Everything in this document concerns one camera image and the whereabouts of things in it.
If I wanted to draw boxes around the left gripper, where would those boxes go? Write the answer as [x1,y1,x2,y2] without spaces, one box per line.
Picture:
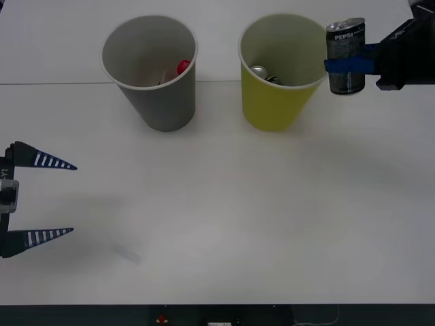
[0,141,78,258]

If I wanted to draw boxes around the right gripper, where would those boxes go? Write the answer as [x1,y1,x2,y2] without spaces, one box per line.
[323,18,435,92]

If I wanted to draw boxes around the yellow-green plastic waste bin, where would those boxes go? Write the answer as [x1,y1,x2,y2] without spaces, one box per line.
[237,13,332,132]

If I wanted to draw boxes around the grey plastic waste bin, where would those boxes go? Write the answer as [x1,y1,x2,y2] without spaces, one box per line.
[101,15,199,132]

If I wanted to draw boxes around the clear bottle with red cap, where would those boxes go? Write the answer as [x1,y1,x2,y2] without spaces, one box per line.
[158,60,192,86]

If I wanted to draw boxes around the thin white cable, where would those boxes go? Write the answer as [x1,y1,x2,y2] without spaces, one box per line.
[294,304,341,325]

